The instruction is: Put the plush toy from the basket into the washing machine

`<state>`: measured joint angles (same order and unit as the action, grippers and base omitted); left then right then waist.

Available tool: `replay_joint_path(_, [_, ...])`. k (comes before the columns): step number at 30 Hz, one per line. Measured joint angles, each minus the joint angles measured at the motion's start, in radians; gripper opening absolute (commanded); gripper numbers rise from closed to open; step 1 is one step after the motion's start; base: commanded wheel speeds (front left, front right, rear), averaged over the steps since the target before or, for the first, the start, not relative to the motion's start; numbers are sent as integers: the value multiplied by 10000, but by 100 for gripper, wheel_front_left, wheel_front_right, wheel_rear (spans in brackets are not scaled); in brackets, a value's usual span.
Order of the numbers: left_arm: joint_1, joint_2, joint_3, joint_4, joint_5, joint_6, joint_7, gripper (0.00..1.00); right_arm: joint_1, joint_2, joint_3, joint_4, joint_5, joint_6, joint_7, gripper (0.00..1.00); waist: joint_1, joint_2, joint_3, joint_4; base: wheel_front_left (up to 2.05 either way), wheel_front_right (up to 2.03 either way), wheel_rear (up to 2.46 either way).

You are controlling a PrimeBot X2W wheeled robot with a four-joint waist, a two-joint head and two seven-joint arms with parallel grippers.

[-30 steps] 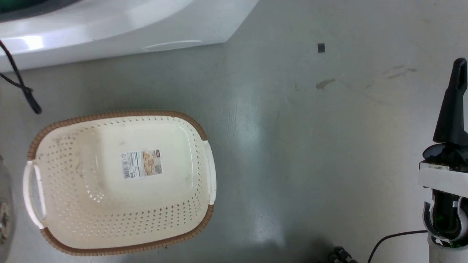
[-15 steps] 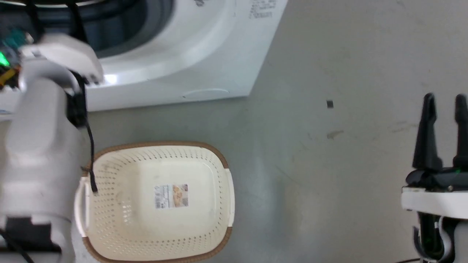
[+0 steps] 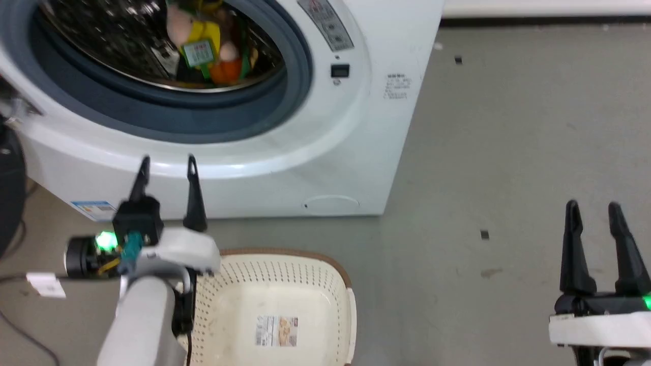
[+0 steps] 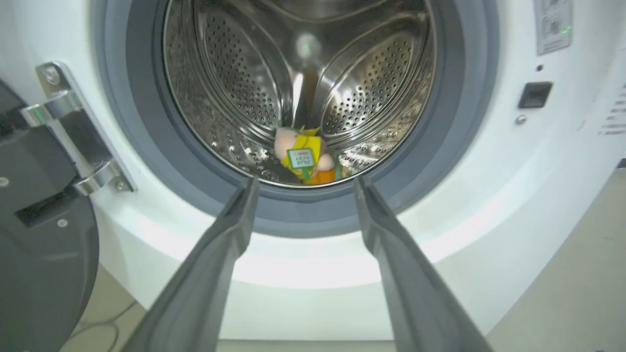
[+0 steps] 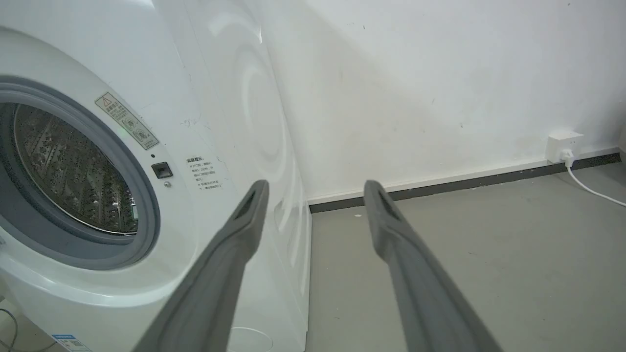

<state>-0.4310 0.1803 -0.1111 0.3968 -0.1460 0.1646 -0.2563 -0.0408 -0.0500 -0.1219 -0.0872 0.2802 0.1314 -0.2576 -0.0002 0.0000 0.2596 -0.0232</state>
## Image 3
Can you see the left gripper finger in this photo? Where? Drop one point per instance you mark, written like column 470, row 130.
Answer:
column 195, row 201
column 141, row 180

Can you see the white front-load washing machine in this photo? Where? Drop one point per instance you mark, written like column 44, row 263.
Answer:
column 335, row 132

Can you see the cream perforated laundry basket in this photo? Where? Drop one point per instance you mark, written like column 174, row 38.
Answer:
column 285, row 290

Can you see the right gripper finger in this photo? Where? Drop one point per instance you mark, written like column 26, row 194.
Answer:
column 575, row 249
column 629, row 254

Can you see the orange plush toy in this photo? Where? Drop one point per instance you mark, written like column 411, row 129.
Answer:
column 226, row 68

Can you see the yellow and pink plush toy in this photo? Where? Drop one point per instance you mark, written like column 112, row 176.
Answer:
column 196, row 35

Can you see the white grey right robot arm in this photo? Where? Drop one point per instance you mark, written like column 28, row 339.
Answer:
column 618, row 358

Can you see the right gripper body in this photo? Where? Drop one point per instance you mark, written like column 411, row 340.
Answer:
column 600, row 320

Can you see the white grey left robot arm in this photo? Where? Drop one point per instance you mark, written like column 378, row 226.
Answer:
column 142, row 325

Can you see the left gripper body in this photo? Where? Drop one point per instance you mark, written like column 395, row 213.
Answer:
column 173, row 249

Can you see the blue energy label sticker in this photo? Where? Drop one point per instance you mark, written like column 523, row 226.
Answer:
column 94, row 209

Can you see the dark washing machine door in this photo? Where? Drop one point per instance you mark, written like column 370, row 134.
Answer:
column 9, row 183

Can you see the printed label sticker in basket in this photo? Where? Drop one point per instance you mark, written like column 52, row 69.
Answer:
column 277, row 331

